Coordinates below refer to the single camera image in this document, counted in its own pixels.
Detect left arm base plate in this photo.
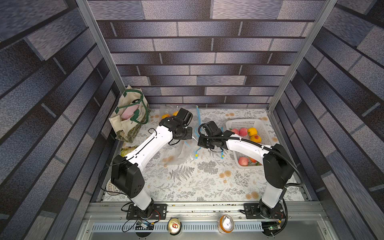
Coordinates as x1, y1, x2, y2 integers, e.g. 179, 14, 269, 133
126, 204, 168, 220

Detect white round strainer bowl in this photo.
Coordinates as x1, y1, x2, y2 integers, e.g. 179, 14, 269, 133
106, 179, 125, 196

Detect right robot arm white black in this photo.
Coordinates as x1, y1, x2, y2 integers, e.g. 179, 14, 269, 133
198, 121, 304, 210

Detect yellow peach red blush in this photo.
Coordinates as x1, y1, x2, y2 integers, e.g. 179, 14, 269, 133
250, 135, 262, 143

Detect canvas tote bag green handles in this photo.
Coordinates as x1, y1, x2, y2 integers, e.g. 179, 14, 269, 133
109, 86, 150, 143

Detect clear zip-top bag blue zipper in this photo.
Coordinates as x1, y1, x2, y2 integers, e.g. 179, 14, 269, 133
159, 106, 201, 145

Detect yellow snack packet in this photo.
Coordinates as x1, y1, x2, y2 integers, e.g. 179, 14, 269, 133
120, 146, 137, 157

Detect white plastic mesh basket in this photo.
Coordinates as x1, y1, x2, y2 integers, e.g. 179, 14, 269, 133
226, 119, 275, 170

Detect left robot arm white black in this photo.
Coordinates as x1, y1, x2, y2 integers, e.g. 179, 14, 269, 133
111, 108, 193, 212

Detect yellow peach top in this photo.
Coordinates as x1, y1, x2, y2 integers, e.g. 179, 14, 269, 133
248, 128, 258, 137

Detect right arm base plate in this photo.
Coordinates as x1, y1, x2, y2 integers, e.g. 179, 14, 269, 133
244, 202, 286, 220

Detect orange clear bottle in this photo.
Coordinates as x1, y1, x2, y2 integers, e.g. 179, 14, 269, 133
217, 215, 235, 234

